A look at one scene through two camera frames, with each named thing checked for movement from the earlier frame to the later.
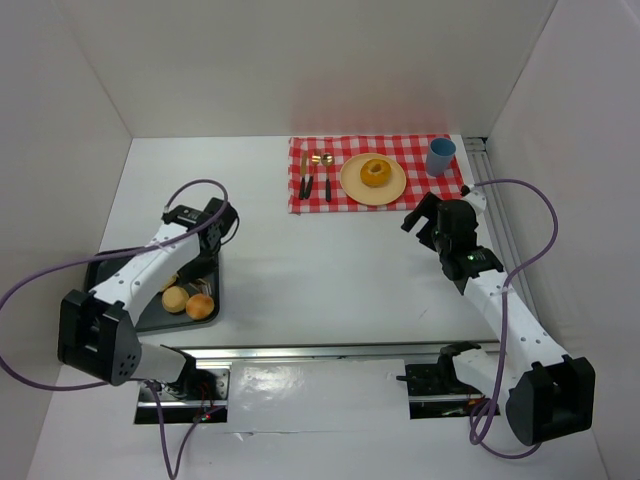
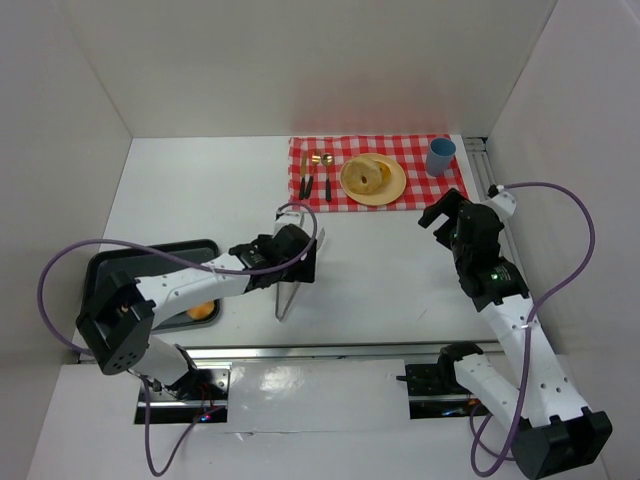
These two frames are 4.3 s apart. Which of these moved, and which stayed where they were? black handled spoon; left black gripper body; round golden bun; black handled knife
Moved: left black gripper body
Stayed: black handled knife; round golden bun; black handled spoon
